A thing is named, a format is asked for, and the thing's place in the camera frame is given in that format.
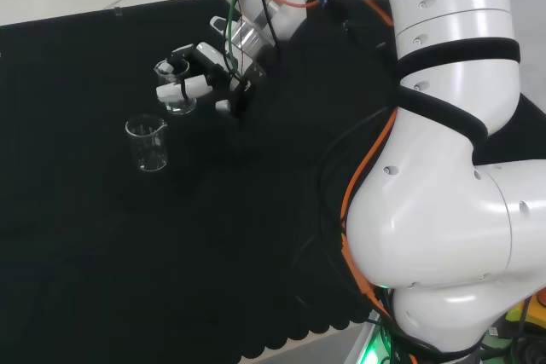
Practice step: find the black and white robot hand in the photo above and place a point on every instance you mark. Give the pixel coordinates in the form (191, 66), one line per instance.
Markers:
(213, 66)

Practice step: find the clear glass beaker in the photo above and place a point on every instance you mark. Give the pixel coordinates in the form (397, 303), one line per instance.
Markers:
(147, 151)
(179, 104)

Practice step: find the clear cloth clip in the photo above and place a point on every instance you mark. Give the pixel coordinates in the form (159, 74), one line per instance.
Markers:
(117, 11)

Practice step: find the black bench cloth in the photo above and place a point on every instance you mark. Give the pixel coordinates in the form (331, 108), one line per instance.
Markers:
(128, 232)

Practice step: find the yellow stop button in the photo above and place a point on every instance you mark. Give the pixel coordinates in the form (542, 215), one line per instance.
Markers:
(526, 317)

